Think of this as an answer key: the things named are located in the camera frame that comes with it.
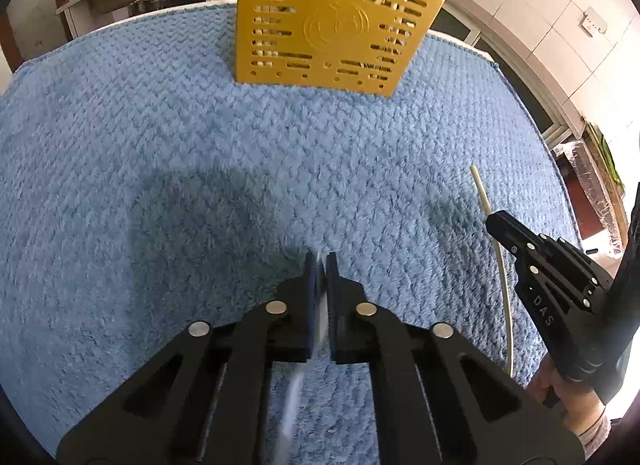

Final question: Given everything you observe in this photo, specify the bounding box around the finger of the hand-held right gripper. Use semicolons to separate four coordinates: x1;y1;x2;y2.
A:
485;211;609;307

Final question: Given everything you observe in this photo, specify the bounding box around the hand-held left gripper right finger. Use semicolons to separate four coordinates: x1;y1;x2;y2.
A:
325;252;586;465

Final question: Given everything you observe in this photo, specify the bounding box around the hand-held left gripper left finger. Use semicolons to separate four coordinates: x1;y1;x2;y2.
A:
55;251;327;465

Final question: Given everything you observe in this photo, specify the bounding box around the cream wooden chopstick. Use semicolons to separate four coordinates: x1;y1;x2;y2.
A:
469;166;516;378

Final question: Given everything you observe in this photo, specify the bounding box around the yellow perforated utensil holder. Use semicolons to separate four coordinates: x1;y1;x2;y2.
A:
234;0;451;98

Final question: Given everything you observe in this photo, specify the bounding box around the person's right forearm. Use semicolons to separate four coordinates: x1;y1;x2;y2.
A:
575;412;615;447

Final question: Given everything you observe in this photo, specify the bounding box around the person's right hand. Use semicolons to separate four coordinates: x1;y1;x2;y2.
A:
527;364;607;438

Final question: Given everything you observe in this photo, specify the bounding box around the clear plastic wrapped bundle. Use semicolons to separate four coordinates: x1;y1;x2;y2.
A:
550;137;628;258

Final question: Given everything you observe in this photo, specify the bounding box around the blue plush blanket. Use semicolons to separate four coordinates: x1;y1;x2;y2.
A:
0;2;586;465

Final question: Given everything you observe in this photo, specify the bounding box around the white wall socket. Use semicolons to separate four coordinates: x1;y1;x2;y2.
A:
581;7;612;36

